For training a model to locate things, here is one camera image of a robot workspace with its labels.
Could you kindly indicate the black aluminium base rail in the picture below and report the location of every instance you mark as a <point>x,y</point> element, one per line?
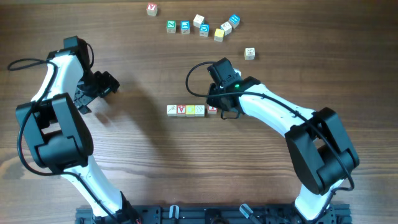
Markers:
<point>275,213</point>

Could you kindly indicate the natural block number four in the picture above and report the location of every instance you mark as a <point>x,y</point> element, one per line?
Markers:
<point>249,53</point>

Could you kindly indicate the red letter Y block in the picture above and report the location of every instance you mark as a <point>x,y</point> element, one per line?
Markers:
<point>152,9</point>

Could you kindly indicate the red letter I block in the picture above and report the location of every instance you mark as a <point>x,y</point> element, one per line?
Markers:
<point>211,110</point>

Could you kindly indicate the natural picture block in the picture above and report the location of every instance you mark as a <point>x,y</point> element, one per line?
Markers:
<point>171,110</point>

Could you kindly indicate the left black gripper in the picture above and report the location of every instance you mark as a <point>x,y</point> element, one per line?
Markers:
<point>109,84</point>

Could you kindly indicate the blue letter D block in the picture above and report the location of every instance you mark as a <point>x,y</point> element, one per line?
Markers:
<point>204,30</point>

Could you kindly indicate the red letter V block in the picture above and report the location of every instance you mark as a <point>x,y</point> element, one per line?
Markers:
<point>181,110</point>

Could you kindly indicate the natural block with green side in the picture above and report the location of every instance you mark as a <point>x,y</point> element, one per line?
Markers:
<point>199,110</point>

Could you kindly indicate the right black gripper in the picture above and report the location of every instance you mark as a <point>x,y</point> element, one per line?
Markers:
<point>212,101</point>

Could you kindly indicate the natural block number two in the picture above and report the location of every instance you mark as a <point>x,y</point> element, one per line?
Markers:
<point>227,28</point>

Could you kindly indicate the yellow block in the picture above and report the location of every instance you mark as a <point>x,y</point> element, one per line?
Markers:
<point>190,110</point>
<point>219,35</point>

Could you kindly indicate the green letter N block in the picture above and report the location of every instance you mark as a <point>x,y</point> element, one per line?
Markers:
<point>171,26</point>

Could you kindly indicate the natural wooden block top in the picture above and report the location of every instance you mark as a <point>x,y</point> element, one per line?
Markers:
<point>198,20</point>

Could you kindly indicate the blue picture block left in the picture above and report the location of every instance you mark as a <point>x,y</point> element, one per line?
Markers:
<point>185,27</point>

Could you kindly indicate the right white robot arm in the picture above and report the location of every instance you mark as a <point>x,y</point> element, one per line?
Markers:
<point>321,151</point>

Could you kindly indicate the blue block far right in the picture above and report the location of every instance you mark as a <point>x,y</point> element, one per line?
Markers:
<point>234,20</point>

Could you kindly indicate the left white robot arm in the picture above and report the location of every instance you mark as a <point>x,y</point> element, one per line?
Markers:
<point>53,138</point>

